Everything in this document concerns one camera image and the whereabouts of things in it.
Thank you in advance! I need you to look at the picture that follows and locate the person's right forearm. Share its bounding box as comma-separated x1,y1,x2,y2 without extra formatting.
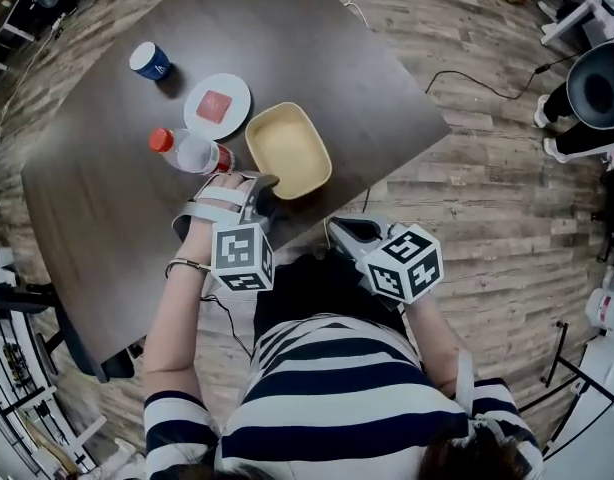
404,295,471,402

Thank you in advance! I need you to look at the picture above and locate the dark wooden table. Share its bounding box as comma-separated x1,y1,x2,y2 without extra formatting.
20,0,452,384

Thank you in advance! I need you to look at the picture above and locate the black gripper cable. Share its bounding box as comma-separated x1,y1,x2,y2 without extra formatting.
200,292,259,364

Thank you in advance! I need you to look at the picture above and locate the person's left hand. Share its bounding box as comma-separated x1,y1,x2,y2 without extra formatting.
189,171,252,224

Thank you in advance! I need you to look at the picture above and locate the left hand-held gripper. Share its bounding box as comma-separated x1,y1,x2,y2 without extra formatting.
172,171,282,293

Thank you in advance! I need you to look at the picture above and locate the navy white striped shirt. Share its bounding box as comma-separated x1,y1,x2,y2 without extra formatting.
142,315,544,480

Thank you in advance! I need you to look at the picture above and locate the thin metal bracelet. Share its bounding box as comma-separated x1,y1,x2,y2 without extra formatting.
165,257,212,280

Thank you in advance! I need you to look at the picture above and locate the person's left forearm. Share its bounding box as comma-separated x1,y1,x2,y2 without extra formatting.
142,220,218,404

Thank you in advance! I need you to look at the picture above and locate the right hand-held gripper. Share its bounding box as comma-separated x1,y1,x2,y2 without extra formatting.
329,216,446,305

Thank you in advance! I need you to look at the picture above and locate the cream rectangular plastic tray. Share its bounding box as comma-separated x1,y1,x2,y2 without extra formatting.
244,101,333,202

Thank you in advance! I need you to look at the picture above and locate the clear water bottle red cap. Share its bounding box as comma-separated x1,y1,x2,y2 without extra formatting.
148,127,237,177

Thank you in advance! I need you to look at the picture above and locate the black floor cable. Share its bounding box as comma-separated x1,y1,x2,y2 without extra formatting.
425,52,581,102

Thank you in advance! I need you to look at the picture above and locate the white round plate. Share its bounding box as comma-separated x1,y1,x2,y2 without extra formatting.
182,72,252,142

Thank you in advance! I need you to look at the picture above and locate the white board on stand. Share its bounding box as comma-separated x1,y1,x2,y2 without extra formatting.
541,320,614,462

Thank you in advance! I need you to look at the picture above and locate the white table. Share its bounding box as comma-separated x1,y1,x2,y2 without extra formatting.
539,0,614,47

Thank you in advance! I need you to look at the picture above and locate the black skirt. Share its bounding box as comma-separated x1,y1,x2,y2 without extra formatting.
253,250,407,342

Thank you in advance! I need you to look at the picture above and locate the blue paper cup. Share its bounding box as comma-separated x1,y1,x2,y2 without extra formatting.
128,41,172,82

